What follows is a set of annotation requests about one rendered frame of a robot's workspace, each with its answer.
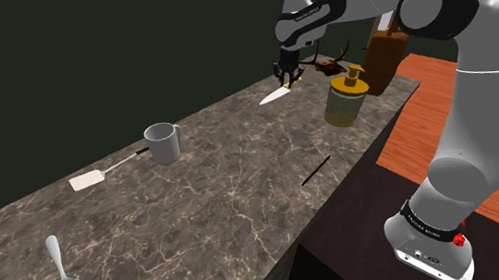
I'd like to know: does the brown knife block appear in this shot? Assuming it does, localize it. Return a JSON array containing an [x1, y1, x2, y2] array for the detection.
[[358, 9, 415, 98]]

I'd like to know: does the grey mug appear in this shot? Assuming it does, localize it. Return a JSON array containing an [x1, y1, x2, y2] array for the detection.
[[141, 120, 185, 167]]

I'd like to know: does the yellow soap dispenser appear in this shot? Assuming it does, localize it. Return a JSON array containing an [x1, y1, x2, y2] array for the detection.
[[319, 63, 373, 129]]

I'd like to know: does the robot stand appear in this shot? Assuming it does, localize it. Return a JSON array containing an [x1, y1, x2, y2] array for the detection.
[[234, 148, 499, 280]]

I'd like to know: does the white spatula with black handle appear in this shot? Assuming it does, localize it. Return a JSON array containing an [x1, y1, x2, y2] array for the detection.
[[66, 146, 153, 193]]

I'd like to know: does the thin black stick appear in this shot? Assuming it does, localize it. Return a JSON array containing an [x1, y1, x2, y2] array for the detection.
[[298, 154, 334, 188]]

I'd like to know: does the white blade knife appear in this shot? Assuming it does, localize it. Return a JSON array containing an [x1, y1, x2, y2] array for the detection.
[[256, 73, 307, 106]]

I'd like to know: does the brown antler figure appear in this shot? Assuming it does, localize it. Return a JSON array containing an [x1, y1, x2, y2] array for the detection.
[[298, 40, 353, 79]]

